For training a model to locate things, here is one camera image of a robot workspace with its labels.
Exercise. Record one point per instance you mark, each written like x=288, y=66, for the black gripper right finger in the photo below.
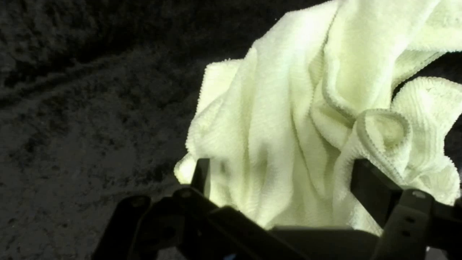
x=409, y=225

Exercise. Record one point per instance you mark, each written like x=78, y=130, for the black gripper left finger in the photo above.
x=159, y=225

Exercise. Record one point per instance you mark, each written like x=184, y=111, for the pale cream towel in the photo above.
x=289, y=120

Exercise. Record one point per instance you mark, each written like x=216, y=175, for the black velvet tablecloth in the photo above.
x=73, y=120

